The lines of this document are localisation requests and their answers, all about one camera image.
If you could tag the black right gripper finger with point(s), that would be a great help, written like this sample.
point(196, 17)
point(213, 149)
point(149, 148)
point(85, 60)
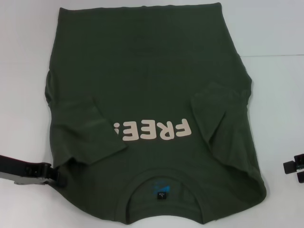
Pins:
point(299, 177)
point(291, 166)

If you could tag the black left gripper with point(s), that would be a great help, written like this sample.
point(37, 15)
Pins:
point(12, 169)

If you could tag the dark green FREE t-shirt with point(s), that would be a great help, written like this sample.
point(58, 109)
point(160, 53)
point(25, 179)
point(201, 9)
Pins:
point(147, 78)

